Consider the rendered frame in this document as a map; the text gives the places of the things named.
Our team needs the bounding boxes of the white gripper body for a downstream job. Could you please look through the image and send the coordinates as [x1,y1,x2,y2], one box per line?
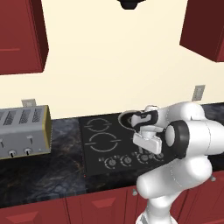
[132,132,164,155]

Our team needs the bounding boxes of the black hob knob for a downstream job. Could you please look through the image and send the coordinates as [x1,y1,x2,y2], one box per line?
[137,152,151,165]
[154,151,165,162]
[104,157,118,170]
[120,154,133,167]

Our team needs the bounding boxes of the black pan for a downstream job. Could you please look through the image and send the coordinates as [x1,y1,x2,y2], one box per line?
[117,109,144,130]

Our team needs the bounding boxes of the black hob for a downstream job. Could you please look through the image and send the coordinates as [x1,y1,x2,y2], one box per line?
[79,111,179,178]

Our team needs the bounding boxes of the dark red cupboard door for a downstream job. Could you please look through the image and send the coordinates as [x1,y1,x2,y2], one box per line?
[0,197,71,224]
[126,186,151,224]
[66,186,131,224]
[174,170,224,224]

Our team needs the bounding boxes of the silver four-slot toaster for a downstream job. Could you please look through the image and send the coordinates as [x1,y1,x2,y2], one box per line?
[0,104,53,161]

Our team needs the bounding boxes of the black extractor hood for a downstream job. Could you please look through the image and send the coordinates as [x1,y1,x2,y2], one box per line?
[116,0,147,11]

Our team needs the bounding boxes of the grey wall socket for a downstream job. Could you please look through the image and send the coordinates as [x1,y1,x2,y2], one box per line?
[21,98,38,108]
[192,84,207,102]

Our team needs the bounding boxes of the dark red wall cupboard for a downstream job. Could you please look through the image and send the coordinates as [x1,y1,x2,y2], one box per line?
[0,0,50,76]
[178,0,224,63]

